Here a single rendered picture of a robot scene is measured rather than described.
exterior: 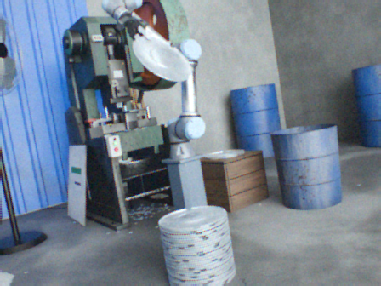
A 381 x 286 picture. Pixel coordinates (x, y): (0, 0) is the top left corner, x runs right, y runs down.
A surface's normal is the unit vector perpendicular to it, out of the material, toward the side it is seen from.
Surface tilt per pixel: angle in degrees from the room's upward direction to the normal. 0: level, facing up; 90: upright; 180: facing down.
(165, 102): 90
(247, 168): 90
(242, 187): 90
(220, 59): 90
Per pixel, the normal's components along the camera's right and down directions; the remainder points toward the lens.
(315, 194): -0.19, 0.15
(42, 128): 0.58, -0.02
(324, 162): 0.19, 0.09
